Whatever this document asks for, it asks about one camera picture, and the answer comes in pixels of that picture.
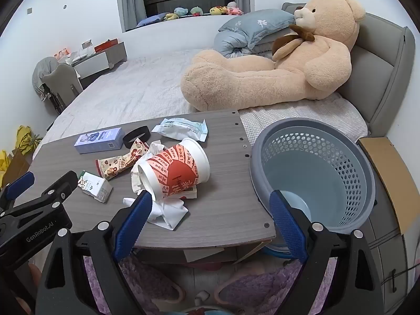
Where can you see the white paper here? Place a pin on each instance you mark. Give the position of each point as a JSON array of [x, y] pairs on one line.
[[170, 215]]

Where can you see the black tape roll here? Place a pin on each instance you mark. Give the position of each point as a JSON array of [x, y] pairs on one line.
[[141, 131]]

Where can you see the grey upholstered headboard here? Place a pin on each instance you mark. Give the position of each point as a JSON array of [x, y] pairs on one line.
[[370, 82]]

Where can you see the small photo frame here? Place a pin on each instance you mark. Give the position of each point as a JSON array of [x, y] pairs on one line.
[[87, 44]]

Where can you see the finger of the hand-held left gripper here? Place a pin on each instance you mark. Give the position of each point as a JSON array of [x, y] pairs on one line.
[[62, 184], [20, 183]]

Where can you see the yellow green plush toy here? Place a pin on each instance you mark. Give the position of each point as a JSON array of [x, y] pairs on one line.
[[171, 16]]

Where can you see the blue cushion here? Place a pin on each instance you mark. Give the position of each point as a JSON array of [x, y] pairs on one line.
[[152, 19]]

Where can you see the brown cardboard sheet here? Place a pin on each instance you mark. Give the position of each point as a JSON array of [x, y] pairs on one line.
[[387, 170]]

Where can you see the purple rectangular box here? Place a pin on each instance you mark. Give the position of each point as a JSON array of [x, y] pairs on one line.
[[98, 139]]

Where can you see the grey chair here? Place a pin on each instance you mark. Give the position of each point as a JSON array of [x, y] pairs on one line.
[[64, 78]]

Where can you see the blue plush toy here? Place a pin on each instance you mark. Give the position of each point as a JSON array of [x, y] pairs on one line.
[[182, 11]]

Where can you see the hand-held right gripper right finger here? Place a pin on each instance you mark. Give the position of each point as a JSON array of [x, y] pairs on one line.
[[288, 226]]

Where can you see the bed with white sheet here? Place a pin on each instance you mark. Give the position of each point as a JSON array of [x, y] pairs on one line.
[[131, 85]]

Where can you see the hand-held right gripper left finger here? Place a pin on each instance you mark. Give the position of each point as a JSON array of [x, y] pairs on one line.
[[131, 223]]

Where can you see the white bedside table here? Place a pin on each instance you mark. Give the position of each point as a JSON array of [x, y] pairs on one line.
[[95, 62]]

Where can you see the brown cardboard box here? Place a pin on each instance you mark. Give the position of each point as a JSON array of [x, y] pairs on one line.
[[18, 167]]

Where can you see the purple fluffy rug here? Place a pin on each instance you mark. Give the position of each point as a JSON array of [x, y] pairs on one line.
[[154, 282]]

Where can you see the green and white small carton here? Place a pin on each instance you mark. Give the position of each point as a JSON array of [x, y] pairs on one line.
[[96, 187]]

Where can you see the pale blue wet wipe packet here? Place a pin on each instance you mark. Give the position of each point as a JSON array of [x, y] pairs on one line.
[[180, 129]]

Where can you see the red and white paper cup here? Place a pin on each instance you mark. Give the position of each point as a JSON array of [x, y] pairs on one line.
[[177, 167]]

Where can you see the grey cloth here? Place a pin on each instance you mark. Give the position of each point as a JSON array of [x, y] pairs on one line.
[[42, 70]]

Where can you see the pink slipper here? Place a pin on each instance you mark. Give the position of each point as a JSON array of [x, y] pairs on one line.
[[172, 288], [236, 285]]

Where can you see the folded blue grey duvet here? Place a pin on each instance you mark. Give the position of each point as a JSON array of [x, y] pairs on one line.
[[236, 46]]

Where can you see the patterned snack wrapper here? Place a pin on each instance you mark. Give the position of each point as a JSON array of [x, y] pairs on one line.
[[118, 164]]

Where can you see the large beige teddy bear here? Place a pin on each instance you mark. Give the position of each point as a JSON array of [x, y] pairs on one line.
[[262, 75]]

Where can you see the blue grey flowered pillow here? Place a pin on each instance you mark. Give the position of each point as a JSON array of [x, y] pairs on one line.
[[256, 26]]

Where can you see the grey perforated plastic basket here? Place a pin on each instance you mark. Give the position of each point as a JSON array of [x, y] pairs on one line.
[[328, 183]]

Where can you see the orange printed packet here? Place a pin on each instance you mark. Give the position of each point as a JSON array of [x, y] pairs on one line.
[[62, 54]]

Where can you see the yellow crumpled bag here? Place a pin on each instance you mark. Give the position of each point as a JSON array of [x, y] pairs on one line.
[[28, 139]]

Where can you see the pink plush toy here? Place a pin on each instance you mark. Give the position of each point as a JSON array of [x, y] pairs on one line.
[[234, 9]]

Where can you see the red flat box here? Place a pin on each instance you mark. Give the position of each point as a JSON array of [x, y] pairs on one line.
[[106, 45]]

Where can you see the grey bedside cabinet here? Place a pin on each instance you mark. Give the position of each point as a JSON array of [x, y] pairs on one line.
[[393, 262]]

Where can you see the small white floor object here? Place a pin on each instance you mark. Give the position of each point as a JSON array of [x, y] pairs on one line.
[[201, 298]]

